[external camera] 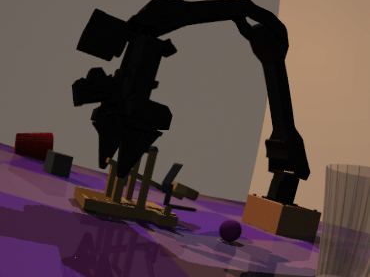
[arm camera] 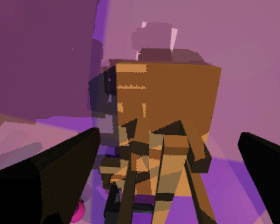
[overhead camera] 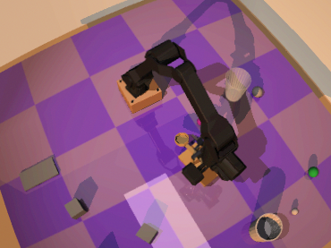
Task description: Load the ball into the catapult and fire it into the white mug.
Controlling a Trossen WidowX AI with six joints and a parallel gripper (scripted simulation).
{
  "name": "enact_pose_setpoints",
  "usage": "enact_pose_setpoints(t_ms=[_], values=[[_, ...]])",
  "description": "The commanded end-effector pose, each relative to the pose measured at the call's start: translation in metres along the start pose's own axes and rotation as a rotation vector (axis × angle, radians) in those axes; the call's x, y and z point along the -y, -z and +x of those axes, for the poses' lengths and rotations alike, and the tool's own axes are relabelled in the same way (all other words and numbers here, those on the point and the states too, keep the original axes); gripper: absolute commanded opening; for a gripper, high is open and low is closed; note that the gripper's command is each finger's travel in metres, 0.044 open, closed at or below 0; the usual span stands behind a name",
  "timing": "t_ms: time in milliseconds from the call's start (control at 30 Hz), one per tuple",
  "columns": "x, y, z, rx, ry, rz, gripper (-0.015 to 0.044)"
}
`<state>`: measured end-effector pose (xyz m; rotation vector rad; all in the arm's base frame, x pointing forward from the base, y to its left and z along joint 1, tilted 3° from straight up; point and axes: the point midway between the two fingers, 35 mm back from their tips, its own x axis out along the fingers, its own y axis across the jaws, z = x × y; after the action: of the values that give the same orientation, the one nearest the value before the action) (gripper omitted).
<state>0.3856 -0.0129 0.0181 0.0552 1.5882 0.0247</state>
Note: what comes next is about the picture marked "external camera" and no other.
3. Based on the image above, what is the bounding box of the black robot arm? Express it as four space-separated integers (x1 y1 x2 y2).
72 0 311 206

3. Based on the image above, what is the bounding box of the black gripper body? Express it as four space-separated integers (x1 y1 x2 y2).
90 64 172 130

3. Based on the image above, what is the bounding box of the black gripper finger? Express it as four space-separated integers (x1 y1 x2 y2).
114 119 163 178
92 121 121 169

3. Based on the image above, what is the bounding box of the wooden toy catapult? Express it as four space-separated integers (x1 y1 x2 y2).
73 146 199 227

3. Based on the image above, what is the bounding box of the magenta ball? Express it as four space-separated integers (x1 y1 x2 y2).
219 219 242 242

